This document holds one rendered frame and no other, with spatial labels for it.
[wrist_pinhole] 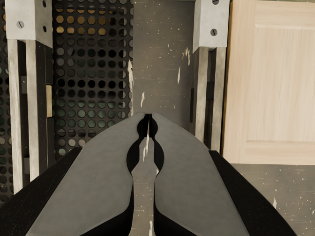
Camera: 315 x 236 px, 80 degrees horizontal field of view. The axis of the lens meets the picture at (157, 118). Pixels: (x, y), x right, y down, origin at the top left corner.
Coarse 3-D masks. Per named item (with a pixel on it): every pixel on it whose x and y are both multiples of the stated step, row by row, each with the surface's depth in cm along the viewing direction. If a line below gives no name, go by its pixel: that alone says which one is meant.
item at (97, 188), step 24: (144, 120) 11; (96, 144) 9; (120, 144) 9; (72, 168) 7; (96, 168) 7; (120, 168) 7; (72, 192) 6; (96, 192) 6; (120, 192) 6; (48, 216) 6; (72, 216) 6; (96, 216) 6; (120, 216) 6
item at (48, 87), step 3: (48, 87) 47; (51, 87) 48; (48, 90) 47; (51, 90) 48; (48, 93) 47; (51, 93) 48; (48, 96) 47; (51, 96) 48; (48, 99) 47; (51, 99) 48; (48, 102) 47; (51, 102) 48; (48, 105) 47; (51, 105) 48; (48, 108) 47; (51, 108) 48; (48, 111) 47; (51, 111) 48; (48, 114) 47; (51, 114) 48
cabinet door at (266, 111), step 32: (256, 0) 46; (256, 32) 47; (288, 32) 47; (256, 64) 48; (288, 64) 48; (256, 96) 48; (288, 96) 49; (224, 128) 49; (256, 128) 49; (288, 128) 49; (256, 160) 50; (288, 160) 50
